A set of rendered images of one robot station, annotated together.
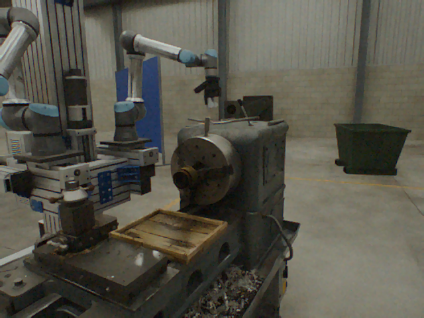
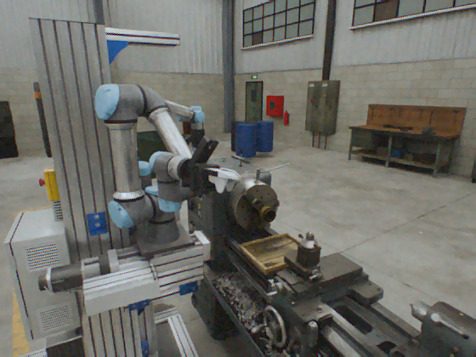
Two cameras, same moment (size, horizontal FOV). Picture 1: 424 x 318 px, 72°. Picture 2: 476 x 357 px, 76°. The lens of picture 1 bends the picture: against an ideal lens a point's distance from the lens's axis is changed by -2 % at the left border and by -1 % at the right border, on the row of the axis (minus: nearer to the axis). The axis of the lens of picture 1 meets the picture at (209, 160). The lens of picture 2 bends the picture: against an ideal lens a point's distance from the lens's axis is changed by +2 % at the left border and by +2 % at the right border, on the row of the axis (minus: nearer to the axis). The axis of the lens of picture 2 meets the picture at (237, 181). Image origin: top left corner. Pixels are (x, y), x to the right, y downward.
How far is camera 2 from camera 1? 171 cm
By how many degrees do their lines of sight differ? 55
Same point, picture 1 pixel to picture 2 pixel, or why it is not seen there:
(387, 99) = not seen: hidden behind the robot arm
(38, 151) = (172, 237)
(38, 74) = (96, 151)
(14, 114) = (144, 206)
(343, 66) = not seen: hidden behind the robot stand
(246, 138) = (266, 177)
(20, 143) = (59, 246)
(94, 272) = (345, 273)
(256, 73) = not seen: outside the picture
